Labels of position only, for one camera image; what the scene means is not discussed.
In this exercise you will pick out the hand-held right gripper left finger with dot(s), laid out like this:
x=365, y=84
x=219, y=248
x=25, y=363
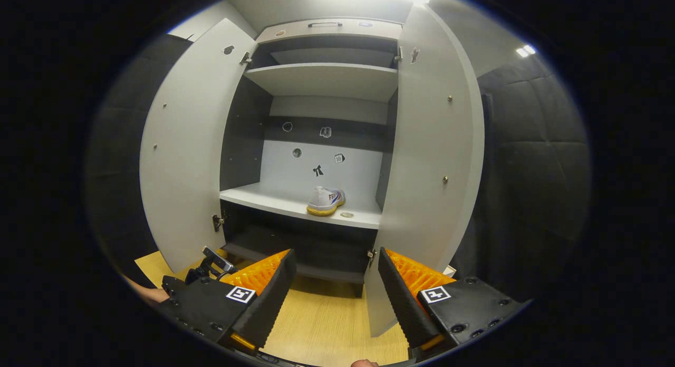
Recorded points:
x=274, y=303

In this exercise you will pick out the small ceiling light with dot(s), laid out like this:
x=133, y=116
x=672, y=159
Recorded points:
x=526, y=50

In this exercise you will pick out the grey cabinet door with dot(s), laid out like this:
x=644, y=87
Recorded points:
x=432, y=145
x=190, y=145

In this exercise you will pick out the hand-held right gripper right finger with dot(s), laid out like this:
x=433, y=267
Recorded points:
x=403, y=309

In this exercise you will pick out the white striped shoe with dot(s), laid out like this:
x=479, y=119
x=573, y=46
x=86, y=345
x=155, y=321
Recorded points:
x=325, y=201

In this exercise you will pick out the black backdrop cloth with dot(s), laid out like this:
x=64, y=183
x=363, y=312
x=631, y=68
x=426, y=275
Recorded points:
x=527, y=172

